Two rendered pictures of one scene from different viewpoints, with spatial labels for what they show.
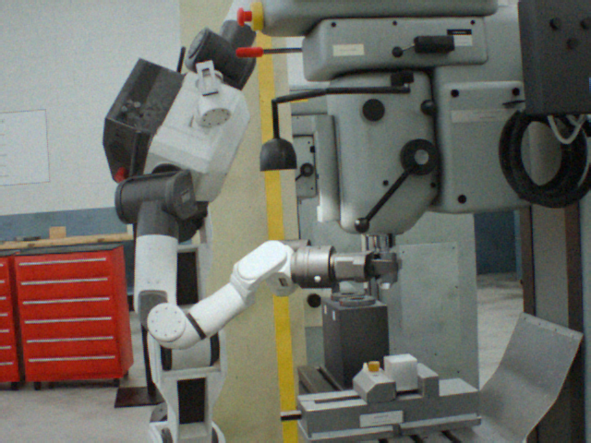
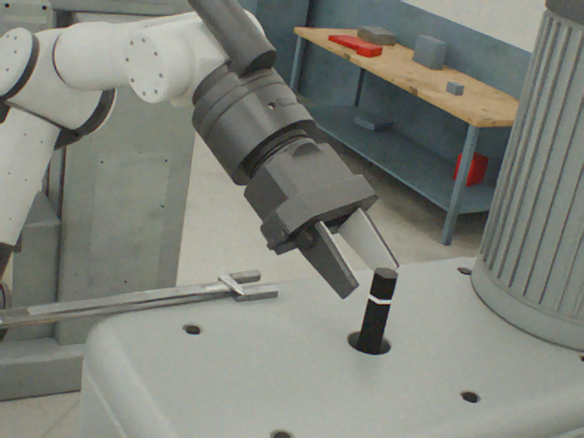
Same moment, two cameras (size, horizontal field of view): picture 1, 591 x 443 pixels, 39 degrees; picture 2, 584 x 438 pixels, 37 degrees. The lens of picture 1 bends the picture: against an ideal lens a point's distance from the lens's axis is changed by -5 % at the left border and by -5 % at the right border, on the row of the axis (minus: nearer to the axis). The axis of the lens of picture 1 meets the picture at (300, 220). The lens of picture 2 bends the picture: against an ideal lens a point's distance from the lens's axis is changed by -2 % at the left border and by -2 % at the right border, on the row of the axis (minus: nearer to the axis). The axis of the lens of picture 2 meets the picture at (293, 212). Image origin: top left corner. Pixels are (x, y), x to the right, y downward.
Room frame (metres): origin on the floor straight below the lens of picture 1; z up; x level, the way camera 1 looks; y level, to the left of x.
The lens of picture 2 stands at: (1.24, 0.19, 2.27)
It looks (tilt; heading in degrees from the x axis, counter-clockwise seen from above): 23 degrees down; 334
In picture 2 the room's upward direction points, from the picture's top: 10 degrees clockwise
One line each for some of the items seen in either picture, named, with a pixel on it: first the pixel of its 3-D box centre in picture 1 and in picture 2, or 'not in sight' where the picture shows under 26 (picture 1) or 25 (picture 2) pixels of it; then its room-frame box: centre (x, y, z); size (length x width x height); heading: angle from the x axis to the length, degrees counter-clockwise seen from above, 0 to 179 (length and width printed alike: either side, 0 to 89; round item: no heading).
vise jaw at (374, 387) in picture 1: (373, 385); not in sight; (1.69, -0.12, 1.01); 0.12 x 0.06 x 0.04; 9
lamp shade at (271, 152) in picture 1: (277, 153); not in sight; (1.69, 0.04, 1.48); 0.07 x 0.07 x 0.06
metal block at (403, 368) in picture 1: (401, 372); not in sight; (1.70, -0.18, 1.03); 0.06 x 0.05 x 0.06; 9
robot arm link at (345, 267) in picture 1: (342, 268); not in sight; (1.81, -0.08, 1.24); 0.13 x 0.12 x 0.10; 164
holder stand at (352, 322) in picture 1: (354, 335); not in sight; (2.19, -0.12, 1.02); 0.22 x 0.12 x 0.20; 10
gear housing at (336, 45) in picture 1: (391, 49); not in sight; (1.79, -0.21, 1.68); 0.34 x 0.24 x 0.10; 99
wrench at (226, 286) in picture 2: not in sight; (141, 299); (1.86, 0.01, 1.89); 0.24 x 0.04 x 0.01; 99
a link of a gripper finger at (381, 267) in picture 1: (382, 268); not in sight; (1.75, -0.16, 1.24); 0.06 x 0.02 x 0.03; 74
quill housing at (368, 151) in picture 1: (380, 152); not in sight; (1.78, -0.17, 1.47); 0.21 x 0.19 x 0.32; 9
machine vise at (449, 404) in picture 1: (387, 401); not in sight; (1.70, -0.15, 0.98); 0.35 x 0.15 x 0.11; 99
